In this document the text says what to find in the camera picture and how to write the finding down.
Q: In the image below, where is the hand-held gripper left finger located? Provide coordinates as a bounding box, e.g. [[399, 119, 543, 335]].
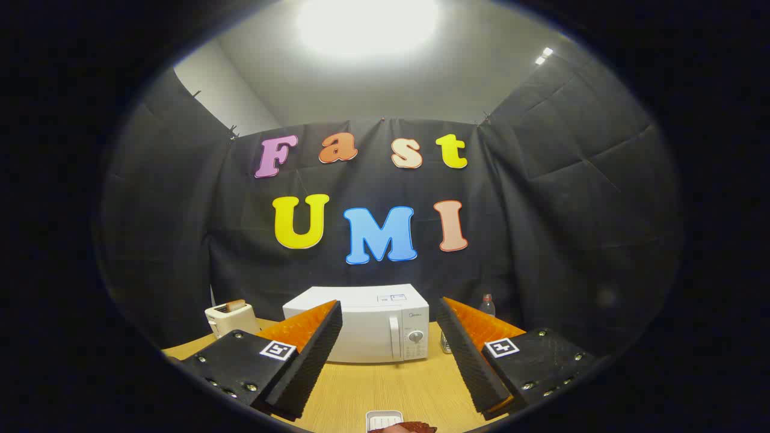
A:
[[174, 299, 343, 422]]

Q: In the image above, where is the white toaster oven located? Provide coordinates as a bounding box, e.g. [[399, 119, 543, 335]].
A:
[[282, 284, 430, 364]]

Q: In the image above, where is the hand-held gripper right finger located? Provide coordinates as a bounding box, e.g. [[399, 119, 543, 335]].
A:
[[436, 296, 596, 422]]

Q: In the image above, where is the cream toaster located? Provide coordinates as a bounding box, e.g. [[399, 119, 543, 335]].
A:
[[205, 302, 261, 339]]

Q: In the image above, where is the bright ceiling light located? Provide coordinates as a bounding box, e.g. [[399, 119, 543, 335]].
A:
[[295, 0, 440, 61]]

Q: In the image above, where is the small white plate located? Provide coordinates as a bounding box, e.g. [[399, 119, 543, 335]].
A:
[[366, 410, 404, 432]]

